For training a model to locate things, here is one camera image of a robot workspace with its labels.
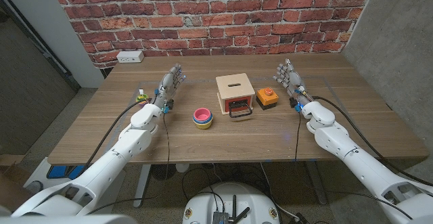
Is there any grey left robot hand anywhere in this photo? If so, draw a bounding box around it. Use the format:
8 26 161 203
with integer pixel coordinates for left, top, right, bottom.
154 63 187 108

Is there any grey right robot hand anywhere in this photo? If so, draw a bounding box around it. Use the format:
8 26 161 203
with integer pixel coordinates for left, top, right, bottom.
272 58 314 108

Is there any red-fronted wooden drawer black handle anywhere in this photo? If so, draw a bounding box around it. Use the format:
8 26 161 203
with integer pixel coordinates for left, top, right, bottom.
225 95 254 118

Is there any light wooden slotted box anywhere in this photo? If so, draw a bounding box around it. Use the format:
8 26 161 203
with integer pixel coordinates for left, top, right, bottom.
215 72 256 116

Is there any orange emergency stop button box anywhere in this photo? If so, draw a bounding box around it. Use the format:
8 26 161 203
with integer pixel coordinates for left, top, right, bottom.
255 87 280 111

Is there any brown cardboard box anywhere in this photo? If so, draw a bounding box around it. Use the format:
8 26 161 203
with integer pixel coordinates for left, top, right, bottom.
0 154 35 211

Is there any white power outlet strip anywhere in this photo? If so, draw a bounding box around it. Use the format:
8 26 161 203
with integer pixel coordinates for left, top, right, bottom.
116 50 145 64

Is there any pink nesting cup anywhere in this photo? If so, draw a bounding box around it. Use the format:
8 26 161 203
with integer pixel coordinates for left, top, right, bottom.
193 107 213 122

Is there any blue nesting cup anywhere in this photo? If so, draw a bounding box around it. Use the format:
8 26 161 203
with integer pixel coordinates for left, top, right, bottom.
192 114 214 126

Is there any yellow nesting cup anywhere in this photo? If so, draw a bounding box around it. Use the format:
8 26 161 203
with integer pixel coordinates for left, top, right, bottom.
193 118 214 130

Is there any red brick printed backdrop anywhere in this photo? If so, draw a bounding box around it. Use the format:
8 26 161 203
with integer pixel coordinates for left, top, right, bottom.
48 0 379 70

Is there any black round floor base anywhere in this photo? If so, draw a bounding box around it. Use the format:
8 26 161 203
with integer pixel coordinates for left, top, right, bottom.
150 164 177 181

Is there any white table leg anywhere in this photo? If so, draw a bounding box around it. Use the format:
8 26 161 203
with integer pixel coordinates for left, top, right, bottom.
133 164 152 208

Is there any dark table leg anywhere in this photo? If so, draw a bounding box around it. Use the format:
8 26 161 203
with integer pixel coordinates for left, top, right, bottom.
304 161 328 206

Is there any white robot torso base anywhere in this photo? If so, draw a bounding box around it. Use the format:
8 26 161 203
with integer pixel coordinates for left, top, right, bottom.
182 182 281 224

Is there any blue floor pad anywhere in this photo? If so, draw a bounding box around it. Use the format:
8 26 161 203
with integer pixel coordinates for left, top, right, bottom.
46 164 85 180

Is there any grey computer module with antennas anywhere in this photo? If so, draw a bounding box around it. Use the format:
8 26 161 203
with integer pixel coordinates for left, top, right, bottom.
212 194 251 224

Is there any white robot head rim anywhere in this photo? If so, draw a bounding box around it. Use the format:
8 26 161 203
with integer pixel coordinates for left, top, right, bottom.
0 213 138 224

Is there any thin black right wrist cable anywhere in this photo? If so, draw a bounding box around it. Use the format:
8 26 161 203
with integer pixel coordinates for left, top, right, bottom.
293 110 302 164

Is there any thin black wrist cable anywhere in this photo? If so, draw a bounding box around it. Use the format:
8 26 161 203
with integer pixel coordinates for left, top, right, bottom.
293 110 302 164
86 112 171 215

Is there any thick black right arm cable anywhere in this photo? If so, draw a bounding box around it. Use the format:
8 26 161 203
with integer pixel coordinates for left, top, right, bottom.
313 95 433 187

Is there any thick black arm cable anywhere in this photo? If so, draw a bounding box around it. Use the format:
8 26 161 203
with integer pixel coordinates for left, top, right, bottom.
313 95 433 187
72 98 152 179

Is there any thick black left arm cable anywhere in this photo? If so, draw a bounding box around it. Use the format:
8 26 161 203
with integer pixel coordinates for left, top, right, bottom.
72 98 152 179

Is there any thin black left wrist cable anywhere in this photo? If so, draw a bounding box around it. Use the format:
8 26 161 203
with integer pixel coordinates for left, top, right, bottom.
86 112 171 215

